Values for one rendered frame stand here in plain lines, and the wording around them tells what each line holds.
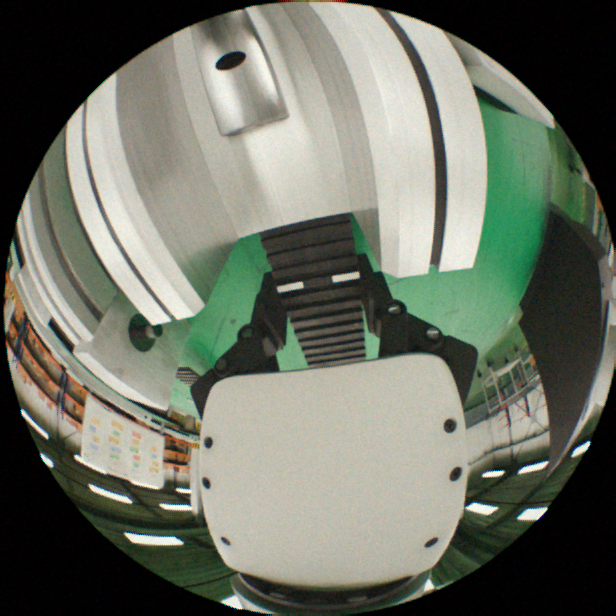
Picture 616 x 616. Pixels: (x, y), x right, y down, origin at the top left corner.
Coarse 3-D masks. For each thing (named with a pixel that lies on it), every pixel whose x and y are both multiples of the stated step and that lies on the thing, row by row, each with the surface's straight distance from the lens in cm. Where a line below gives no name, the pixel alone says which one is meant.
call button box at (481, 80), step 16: (464, 48) 12; (464, 64) 12; (480, 64) 11; (496, 64) 12; (480, 80) 13; (496, 80) 12; (512, 80) 13; (480, 96) 17; (496, 96) 16; (512, 96) 14; (528, 96) 14; (512, 112) 19; (528, 112) 16; (544, 112) 16
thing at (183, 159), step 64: (128, 64) 8; (192, 64) 10; (256, 64) 7; (320, 64) 7; (384, 64) 4; (448, 64) 5; (128, 128) 6; (192, 128) 8; (256, 128) 7; (320, 128) 7; (384, 128) 3; (448, 128) 4; (128, 192) 5; (192, 192) 7; (256, 192) 8; (320, 192) 7; (384, 192) 4; (448, 192) 4; (128, 256) 6; (192, 256) 6; (384, 256) 4; (448, 256) 5
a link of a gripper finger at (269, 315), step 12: (264, 276) 13; (264, 288) 12; (276, 288) 13; (264, 300) 11; (276, 300) 12; (252, 312) 12; (264, 312) 11; (276, 312) 12; (264, 324) 11; (276, 324) 12; (264, 336) 11; (276, 336) 12; (264, 348) 11; (276, 348) 12; (228, 360) 11; (216, 372) 11; (228, 372) 11
